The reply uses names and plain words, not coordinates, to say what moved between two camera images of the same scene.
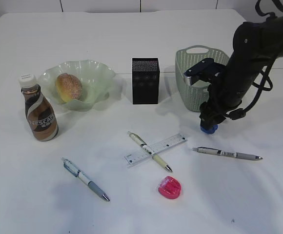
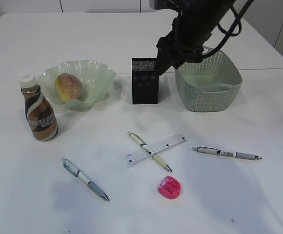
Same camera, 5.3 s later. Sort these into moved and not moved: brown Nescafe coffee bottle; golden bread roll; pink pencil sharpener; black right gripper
Moved: black right gripper
Not moved: pink pencil sharpener; brown Nescafe coffee bottle; golden bread roll
